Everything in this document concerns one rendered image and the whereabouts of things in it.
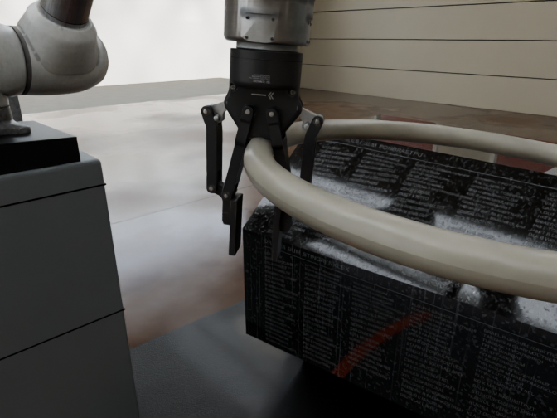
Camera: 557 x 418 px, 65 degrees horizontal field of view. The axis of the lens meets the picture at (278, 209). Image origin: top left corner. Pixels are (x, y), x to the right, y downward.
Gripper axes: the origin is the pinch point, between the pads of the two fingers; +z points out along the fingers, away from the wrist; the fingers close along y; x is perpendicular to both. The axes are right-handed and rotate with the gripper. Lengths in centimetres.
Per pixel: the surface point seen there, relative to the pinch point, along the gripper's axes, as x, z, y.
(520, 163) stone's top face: 44, -2, 44
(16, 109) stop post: 120, 13, -127
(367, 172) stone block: 55, 6, 15
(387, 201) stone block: 47, 10, 20
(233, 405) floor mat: 54, 83, -14
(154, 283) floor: 120, 86, -69
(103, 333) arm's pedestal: 39, 51, -45
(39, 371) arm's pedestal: 27, 55, -55
